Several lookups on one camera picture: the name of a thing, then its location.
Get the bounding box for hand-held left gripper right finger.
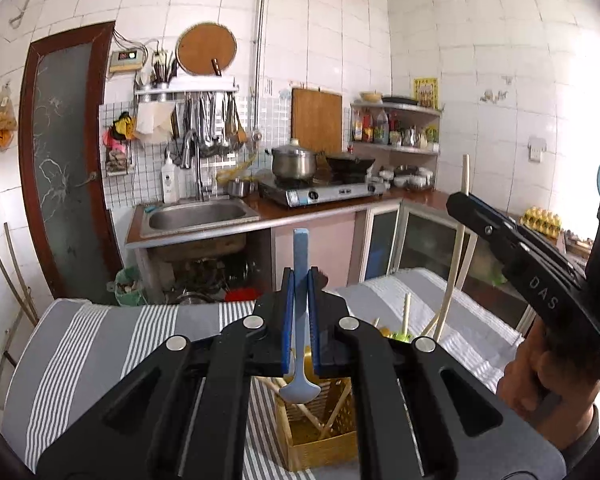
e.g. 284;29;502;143
306;269;567;480

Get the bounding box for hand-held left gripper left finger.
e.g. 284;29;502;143
35;266;298;480

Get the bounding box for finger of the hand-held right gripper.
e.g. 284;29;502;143
445;192;537;274
466;194;589;284

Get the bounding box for light blue plastic spoon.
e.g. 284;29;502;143
278;228;322;404

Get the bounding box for yellow plastic utensil holder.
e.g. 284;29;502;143
271;345;361;473

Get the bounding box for person's right forearm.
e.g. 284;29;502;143
560;402;600;473

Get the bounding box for metal cup of utensils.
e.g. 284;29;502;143
150;52;178;86

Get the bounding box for person's right hand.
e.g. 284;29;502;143
496;321;600;454

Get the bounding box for yellow egg carton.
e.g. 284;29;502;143
521;206;563;237

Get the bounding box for brown kitchen countertop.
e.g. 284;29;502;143
125;187;596;251

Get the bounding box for glass door base cabinet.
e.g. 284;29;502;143
360;202;536;331

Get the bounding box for cluster of small bowls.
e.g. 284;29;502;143
378;164;436;192

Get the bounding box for pile of pots under sink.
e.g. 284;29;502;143
165;255;256;306

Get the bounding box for steel gas stove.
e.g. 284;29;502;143
257;176;386;208

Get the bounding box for small steel saucepan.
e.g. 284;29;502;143
227;177;258;198

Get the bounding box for steel kitchen sink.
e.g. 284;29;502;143
140;199;261;238

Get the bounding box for row of condiment bottles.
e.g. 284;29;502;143
352;107;440;150

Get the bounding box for black wok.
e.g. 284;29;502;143
325;152;376;183

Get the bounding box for steel cooking pot with lid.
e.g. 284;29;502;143
266;139;321;179

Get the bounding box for green trash bin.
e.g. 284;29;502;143
114;266;148;307

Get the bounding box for metal sink faucet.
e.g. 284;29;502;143
180;129;212;202

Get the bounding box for white pump soap bottle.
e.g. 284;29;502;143
161;150;180;203

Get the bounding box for grey white striped tablecloth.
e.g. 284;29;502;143
2;267;526;480

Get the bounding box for rectangular wooden cutting board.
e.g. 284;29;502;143
291;87;343;153

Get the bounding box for row of hanging metal ladles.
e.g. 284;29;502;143
172;92;248;158

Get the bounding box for white hanging cloth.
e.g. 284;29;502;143
134;102;176;141

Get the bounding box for colourful hanging gloves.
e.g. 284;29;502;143
102;112;137;148

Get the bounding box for thin bamboo pole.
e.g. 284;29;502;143
0;235;38;328
3;222;33;311

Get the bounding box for brown framed frosted glass door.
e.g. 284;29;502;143
19;21;126;301

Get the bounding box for round wooden board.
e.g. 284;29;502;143
176;21;237;77

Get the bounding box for metal corner wall shelf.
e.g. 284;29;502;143
350;100;442;156

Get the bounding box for yellow wall poster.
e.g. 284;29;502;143
413;77;438;110

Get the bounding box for yellow coiled hose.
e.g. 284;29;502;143
216;152;258;186

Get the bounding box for small wire wall basket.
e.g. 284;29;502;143
105;147;131;177

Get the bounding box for metal wall rack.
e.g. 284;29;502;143
134;77;240;101

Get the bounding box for vertical metal wall pipe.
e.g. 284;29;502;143
252;0;271;133

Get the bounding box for beige wall controller box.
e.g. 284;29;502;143
109;49;146;73

